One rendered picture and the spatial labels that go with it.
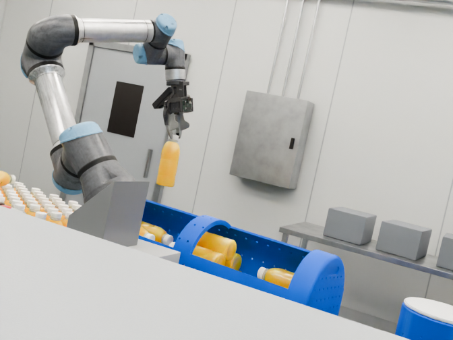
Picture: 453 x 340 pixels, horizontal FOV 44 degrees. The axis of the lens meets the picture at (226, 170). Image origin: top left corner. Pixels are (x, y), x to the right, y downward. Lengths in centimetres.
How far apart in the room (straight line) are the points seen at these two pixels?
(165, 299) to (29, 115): 677
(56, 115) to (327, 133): 370
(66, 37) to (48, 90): 17
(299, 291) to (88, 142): 70
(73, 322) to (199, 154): 547
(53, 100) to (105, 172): 37
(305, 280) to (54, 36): 103
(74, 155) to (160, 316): 140
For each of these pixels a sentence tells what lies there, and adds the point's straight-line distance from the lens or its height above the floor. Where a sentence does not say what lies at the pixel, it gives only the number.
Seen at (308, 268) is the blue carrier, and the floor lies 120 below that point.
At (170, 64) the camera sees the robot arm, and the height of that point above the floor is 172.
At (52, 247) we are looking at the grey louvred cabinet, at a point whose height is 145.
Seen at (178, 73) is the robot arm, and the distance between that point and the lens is 210.
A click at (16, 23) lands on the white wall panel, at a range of 732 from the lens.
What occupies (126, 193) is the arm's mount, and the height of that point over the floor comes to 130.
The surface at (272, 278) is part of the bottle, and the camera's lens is 177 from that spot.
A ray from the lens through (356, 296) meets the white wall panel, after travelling 522.
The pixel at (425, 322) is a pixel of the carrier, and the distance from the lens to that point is 218.
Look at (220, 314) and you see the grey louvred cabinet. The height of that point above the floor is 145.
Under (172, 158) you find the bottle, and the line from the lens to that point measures 211.
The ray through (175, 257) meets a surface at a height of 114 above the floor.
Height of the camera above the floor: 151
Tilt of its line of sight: 4 degrees down
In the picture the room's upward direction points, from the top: 12 degrees clockwise
